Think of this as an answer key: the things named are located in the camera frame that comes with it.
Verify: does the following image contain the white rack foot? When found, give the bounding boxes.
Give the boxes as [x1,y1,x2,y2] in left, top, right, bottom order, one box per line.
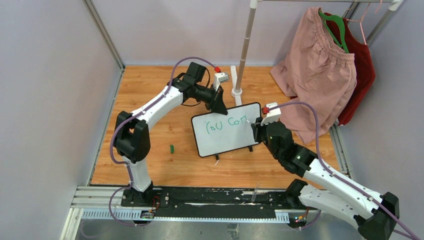
[230,65,243,106]

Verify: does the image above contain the pink hanger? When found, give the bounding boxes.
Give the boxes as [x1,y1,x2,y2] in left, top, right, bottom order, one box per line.
[344,0,383,46]

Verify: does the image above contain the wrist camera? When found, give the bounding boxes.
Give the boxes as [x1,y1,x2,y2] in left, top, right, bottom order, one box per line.
[260,102,281,126]
[213,72,230,92]

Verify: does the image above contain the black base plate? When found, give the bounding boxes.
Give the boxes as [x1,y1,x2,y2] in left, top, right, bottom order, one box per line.
[120,186,307,220]

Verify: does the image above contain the green whiteboard marker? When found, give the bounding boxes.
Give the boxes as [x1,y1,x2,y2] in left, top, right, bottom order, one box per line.
[246,120,261,127]

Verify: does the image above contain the white whiteboard black frame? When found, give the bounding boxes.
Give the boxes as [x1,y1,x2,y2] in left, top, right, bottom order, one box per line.
[191,102,261,158]

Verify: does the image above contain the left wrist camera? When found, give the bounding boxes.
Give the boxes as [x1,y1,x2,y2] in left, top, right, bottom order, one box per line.
[213,72,230,92]

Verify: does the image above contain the green hanger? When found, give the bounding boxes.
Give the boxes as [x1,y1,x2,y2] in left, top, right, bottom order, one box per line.
[317,11,350,55]

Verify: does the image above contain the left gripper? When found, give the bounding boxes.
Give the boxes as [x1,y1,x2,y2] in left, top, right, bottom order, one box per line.
[193,83,228,115]

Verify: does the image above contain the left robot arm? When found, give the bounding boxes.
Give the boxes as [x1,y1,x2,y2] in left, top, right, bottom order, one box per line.
[111,62,230,207]

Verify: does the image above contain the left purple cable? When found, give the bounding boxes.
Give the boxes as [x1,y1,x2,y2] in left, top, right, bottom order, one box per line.
[107,56,222,228]

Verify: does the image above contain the purple cable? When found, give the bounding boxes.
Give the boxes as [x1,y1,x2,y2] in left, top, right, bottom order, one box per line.
[107,56,222,228]
[261,101,422,240]

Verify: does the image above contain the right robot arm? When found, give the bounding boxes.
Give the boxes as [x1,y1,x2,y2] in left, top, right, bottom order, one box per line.
[251,122,400,240]

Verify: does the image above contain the clear plastic tube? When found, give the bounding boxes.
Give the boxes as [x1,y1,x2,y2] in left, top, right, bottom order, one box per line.
[251,183,260,203]

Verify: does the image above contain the red garment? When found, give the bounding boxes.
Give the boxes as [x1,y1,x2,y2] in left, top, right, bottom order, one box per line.
[318,11,376,126]

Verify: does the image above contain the clothes rack pole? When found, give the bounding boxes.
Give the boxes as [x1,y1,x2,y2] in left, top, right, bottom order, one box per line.
[236,0,258,89]

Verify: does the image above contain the pink shorts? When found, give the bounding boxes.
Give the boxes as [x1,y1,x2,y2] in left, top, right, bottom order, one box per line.
[270,7,357,144]

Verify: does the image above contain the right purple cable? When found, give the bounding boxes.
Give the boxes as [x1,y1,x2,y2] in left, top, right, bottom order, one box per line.
[261,101,422,240]

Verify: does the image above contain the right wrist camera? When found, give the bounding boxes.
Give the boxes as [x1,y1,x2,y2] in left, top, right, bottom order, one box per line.
[260,102,281,126]

